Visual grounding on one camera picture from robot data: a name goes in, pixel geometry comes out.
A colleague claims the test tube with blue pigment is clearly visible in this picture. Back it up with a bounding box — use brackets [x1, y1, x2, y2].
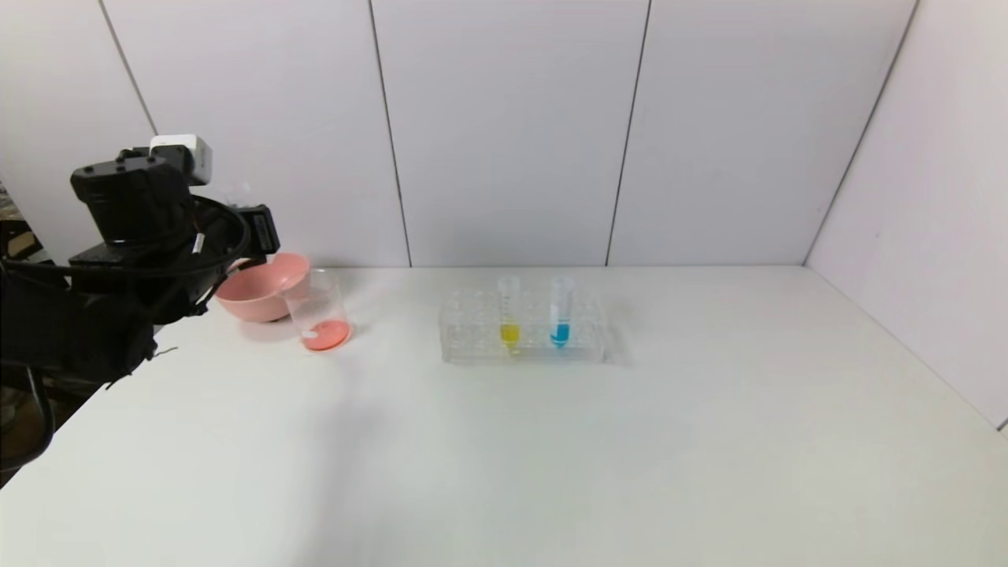
[549, 276, 573, 349]

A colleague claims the test tube with yellow pigment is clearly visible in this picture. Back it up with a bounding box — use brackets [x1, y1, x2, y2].
[498, 276, 522, 353]

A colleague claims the clear acrylic test tube rack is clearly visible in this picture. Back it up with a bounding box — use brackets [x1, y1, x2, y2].
[439, 287, 609, 365]

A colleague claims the clear glass beaker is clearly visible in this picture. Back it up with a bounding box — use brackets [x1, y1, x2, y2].
[283, 268, 354, 354]

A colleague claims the pink plastic bowl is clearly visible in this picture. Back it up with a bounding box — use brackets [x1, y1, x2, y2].
[214, 252, 310, 324]

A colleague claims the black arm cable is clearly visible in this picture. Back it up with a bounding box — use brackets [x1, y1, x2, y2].
[185, 195, 254, 278]

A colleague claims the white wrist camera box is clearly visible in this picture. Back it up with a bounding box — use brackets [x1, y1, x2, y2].
[149, 134, 214, 187]

